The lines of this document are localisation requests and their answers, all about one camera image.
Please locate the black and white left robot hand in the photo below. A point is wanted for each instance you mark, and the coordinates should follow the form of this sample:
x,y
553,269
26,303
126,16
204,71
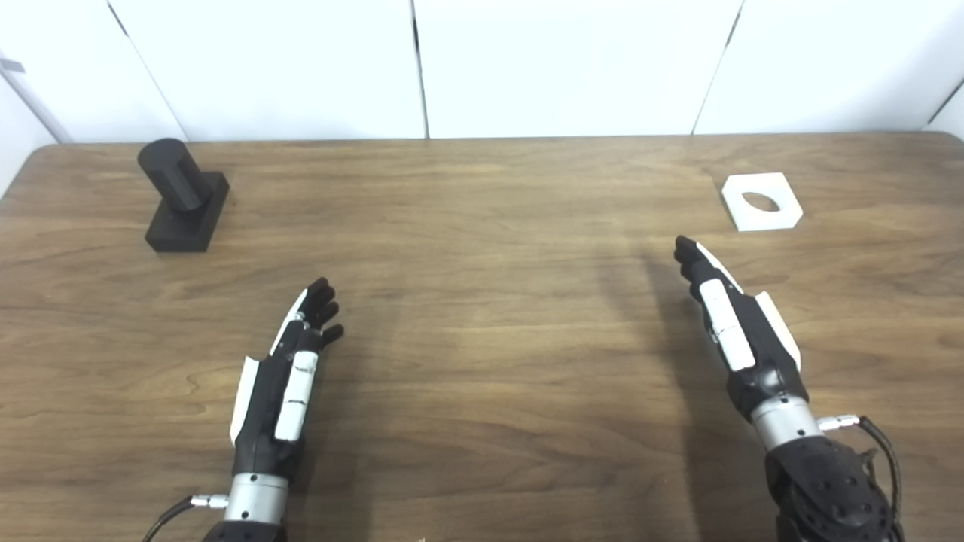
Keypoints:
x,y
265,406

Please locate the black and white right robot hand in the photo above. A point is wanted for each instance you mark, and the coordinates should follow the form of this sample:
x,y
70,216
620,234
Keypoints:
x,y
761,354

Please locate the white square piece with hole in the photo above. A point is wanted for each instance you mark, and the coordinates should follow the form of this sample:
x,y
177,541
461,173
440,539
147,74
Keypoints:
x,y
783,214

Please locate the black peg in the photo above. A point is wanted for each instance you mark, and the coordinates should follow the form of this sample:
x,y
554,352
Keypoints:
x,y
184,203

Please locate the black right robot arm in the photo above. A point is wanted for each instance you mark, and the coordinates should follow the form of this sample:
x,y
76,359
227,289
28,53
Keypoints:
x,y
821,482

